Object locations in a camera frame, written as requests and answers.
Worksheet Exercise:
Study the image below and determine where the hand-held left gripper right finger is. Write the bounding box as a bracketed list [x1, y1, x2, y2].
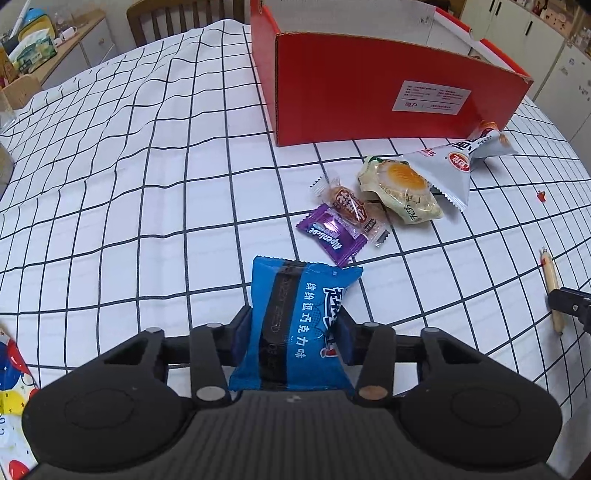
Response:
[335, 316, 497, 409]

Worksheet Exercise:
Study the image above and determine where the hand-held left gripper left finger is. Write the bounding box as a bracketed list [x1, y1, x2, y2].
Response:
[92, 305, 254, 409]

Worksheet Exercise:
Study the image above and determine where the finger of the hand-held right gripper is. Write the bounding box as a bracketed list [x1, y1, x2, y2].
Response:
[547, 286, 591, 332]

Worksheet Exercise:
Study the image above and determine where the wooden pencil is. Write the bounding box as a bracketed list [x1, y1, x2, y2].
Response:
[541, 248, 565, 334]

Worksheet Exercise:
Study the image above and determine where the blue snack packet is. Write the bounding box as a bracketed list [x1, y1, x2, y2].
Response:
[228, 255, 364, 392]

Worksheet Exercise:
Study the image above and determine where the purple candy packet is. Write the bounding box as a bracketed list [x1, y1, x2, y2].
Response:
[295, 205, 370, 268]

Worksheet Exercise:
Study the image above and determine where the brown candy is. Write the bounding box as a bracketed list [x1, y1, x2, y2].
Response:
[309, 170, 392, 247]

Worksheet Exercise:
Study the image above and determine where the egg snack packet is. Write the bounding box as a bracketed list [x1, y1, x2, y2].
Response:
[355, 156, 445, 226]

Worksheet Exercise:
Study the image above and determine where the grey chip packet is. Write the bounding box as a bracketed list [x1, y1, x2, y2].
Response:
[402, 121, 520, 212]

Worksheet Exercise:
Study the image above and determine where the red cardboard box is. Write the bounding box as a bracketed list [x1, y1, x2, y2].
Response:
[249, 0, 535, 147]

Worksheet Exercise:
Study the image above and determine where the checked white tablecloth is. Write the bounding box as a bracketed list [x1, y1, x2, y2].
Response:
[0, 18, 591, 457]

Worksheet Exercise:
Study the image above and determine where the white cabinet with stickers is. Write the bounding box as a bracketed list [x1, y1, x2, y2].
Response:
[531, 28, 591, 144]

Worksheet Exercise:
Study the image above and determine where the colourful printed bag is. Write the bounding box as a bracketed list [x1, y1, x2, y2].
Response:
[0, 318, 41, 472]

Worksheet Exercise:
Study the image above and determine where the white lower cabinet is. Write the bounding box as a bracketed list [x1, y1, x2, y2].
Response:
[457, 0, 573, 51]

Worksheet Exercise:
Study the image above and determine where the wooden side cabinet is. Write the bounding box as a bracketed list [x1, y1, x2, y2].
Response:
[28, 9, 116, 88]

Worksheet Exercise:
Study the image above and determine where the wooden organiser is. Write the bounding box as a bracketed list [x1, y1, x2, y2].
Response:
[0, 74, 42, 112]

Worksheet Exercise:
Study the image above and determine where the wooden chair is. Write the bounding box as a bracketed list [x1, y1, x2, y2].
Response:
[126, 0, 245, 47]

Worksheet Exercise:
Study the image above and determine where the green white tissue pack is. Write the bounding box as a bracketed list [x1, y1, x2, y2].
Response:
[9, 28, 58, 75]

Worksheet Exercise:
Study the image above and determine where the orange packet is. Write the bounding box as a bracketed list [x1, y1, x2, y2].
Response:
[0, 46, 19, 88]

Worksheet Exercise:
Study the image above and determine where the yellow blue lunch bag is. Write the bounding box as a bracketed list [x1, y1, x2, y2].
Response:
[18, 7, 44, 35]

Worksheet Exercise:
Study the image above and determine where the white stick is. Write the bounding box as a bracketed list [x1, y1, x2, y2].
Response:
[11, 0, 31, 33]

